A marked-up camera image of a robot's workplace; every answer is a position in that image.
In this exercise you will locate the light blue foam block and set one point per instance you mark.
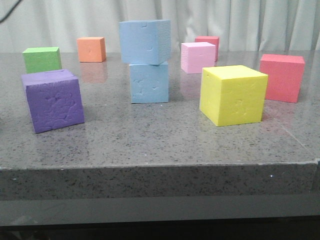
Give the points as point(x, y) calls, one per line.
point(145, 41)

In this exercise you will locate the green foam block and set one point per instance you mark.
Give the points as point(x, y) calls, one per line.
point(41, 59)

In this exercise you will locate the small far red block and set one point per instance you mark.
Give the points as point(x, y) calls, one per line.
point(215, 40)

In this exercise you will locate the smooth orange foam block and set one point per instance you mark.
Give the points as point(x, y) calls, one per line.
point(91, 49)

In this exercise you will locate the purple foam block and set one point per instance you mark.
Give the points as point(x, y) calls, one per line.
point(54, 99)

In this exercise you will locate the yellow foam block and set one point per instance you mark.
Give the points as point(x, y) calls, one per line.
point(232, 95)

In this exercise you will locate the grey curtain backdrop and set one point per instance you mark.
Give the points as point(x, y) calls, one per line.
point(241, 25)

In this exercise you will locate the pink foam block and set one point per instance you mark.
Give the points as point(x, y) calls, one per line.
point(197, 55)

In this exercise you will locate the large red foam block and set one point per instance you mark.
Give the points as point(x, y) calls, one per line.
point(285, 74)

